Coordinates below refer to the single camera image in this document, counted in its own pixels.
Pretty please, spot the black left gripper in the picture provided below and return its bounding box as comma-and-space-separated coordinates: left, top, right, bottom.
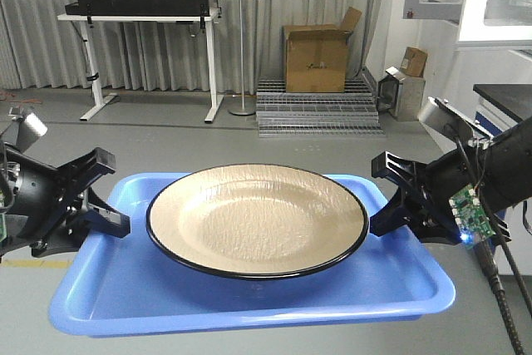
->
6, 147, 131, 258

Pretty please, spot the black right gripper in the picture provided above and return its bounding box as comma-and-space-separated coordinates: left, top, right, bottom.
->
370, 150, 470, 245

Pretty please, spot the blue plastic tray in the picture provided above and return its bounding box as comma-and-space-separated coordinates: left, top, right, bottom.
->
49, 172, 456, 337

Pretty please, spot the beige plate black rim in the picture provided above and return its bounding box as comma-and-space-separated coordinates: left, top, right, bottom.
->
146, 164, 369, 279

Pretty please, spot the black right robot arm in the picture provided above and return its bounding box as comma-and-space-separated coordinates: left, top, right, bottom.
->
370, 118, 531, 244

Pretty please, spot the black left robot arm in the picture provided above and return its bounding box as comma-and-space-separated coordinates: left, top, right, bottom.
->
1, 142, 131, 258

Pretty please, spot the green right circuit board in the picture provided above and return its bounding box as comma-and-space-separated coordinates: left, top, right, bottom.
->
448, 185, 495, 249

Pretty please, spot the green circuit board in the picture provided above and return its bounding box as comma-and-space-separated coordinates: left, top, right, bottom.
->
448, 185, 495, 249
0, 194, 7, 242

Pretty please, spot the green left circuit board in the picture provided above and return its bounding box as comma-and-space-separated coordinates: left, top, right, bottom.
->
0, 194, 7, 242

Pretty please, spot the white standing desk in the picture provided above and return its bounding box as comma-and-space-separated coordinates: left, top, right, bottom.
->
57, 7, 225, 124

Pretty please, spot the grey metal box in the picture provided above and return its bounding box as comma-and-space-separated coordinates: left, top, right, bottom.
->
377, 67, 425, 121

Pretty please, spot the small cardboard box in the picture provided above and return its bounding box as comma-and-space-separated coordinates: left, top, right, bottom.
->
400, 47, 428, 77

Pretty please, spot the metal grating platform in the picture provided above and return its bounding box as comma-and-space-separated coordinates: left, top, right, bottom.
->
256, 73, 385, 138

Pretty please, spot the black lab bench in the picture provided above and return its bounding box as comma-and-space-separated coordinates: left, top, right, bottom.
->
473, 83, 531, 136

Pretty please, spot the large open cardboard box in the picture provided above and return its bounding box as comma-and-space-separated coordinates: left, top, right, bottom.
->
283, 7, 362, 93

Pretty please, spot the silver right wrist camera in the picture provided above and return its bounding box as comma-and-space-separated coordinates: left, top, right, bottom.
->
417, 96, 494, 144

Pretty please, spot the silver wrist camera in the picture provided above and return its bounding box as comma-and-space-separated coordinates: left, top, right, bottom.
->
417, 96, 494, 144
1, 106, 47, 152

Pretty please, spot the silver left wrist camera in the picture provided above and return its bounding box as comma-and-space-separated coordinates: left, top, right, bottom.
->
1, 106, 47, 152

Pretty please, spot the black braided right cable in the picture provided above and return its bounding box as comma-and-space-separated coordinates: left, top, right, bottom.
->
475, 205, 532, 355

